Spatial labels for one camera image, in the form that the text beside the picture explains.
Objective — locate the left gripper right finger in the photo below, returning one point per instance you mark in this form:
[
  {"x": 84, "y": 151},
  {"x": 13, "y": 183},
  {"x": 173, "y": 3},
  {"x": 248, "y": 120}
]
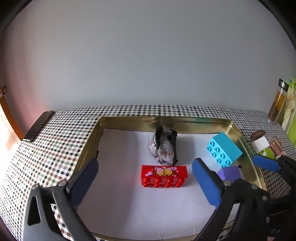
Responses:
[{"x": 250, "y": 220}]

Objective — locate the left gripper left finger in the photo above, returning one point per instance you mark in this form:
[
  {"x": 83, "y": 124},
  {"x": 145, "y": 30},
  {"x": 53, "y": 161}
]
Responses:
[{"x": 40, "y": 222}]

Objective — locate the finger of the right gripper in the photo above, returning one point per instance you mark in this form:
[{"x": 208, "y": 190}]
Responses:
[{"x": 266, "y": 163}]

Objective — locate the green toy brick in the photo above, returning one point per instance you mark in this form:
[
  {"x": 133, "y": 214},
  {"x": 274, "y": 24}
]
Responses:
[{"x": 267, "y": 152}]

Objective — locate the clear plastic box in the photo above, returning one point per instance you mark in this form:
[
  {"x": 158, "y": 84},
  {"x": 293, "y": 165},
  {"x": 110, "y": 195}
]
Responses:
[{"x": 260, "y": 144}]

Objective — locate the brown metal card case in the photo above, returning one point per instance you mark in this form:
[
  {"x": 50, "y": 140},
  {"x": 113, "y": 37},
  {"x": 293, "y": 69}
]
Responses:
[{"x": 275, "y": 145}]

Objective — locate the purple toy brick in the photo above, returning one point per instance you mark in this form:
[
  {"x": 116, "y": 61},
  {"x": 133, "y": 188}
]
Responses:
[{"x": 231, "y": 173}]

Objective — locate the turquoise toy brick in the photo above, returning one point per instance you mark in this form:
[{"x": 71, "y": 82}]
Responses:
[{"x": 223, "y": 150}]

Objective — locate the red toy brick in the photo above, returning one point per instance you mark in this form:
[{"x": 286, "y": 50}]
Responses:
[{"x": 163, "y": 176}]

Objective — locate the black sequin pouch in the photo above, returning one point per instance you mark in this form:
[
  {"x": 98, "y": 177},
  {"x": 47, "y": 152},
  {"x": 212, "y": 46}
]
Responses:
[{"x": 162, "y": 146}]

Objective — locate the green cartoon cloth bag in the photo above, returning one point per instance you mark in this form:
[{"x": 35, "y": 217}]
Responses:
[{"x": 289, "y": 118}]

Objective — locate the glass tea bottle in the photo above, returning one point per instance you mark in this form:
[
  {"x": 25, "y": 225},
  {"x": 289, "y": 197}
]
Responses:
[{"x": 278, "y": 101}]

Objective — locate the checkered tablecloth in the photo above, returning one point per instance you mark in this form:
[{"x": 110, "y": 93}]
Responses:
[{"x": 55, "y": 152}]

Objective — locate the black phone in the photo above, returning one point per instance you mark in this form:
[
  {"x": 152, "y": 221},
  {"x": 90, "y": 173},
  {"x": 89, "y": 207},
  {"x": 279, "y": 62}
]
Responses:
[{"x": 38, "y": 125}]

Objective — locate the gold metal tin box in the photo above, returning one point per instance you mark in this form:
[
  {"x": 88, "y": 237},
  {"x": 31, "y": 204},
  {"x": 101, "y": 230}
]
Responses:
[{"x": 133, "y": 197}]

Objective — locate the wooden door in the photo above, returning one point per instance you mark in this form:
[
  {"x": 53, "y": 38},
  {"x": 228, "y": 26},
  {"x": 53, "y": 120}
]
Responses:
[{"x": 15, "y": 134}]

